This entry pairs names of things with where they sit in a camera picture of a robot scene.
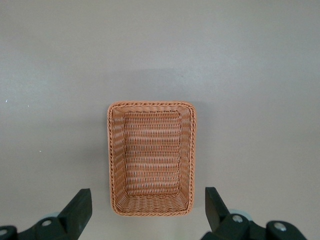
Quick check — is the brown deep woven basket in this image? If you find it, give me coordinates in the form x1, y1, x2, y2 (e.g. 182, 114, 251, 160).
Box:
107, 100, 198, 218

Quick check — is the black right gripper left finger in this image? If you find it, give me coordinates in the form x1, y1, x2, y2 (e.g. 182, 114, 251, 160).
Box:
0, 187, 93, 240

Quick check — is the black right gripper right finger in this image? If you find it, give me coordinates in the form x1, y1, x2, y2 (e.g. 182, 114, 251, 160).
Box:
202, 186, 307, 240

